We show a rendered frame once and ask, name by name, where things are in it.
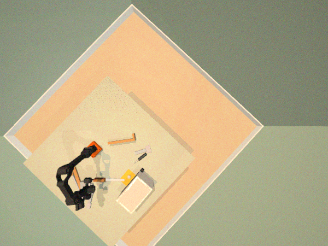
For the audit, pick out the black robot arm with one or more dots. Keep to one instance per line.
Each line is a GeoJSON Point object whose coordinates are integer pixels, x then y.
{"type": "Point", "coordinates": [74, 198]}

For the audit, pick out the beige cabinet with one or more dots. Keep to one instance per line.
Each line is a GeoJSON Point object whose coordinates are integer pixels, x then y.
{"type": "Point", "coordinates": [137, 189]}

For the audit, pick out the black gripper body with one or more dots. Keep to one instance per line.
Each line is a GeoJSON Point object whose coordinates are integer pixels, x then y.
{"type": "Point", "coordinates": [87, 181]}

